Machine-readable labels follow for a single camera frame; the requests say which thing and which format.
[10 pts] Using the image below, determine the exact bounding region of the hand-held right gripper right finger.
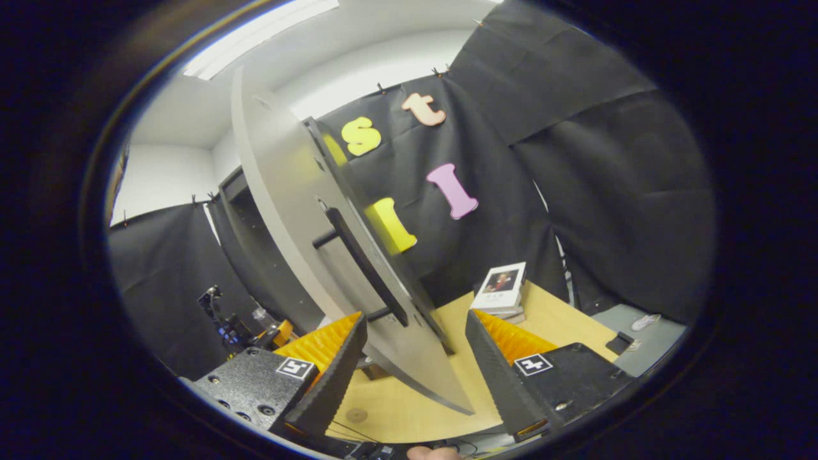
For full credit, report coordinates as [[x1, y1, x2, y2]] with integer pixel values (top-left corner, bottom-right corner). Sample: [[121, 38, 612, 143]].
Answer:
[[465, 310, 637, 443]]

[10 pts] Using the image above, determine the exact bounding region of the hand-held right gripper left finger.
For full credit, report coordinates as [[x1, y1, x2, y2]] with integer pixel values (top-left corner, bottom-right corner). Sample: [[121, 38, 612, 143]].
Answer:
[[181, 311, 369, 441]]

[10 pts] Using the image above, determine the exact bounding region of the black door handle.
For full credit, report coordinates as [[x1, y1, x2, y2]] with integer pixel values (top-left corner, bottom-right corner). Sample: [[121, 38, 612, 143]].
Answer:
[[312, 206, 410, 328]]

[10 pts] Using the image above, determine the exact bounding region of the grey cabinet door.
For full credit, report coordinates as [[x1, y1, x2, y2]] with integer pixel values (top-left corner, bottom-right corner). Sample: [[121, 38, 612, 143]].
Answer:
[[230, 64, 475, 416]]

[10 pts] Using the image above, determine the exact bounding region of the grey book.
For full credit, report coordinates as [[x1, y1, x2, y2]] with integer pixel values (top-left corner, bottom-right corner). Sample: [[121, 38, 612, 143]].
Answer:
[[476, 305, 527, 324]]

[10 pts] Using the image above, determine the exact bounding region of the black backdrop cloth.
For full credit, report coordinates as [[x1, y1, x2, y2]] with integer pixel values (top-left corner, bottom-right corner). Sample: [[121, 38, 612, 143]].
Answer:
[[107, 0, 716, 379]]

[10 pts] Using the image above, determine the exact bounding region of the thin black cable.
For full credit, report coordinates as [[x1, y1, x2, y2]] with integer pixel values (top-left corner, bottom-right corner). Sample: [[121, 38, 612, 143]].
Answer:
[[328, 419, 384, 445]]

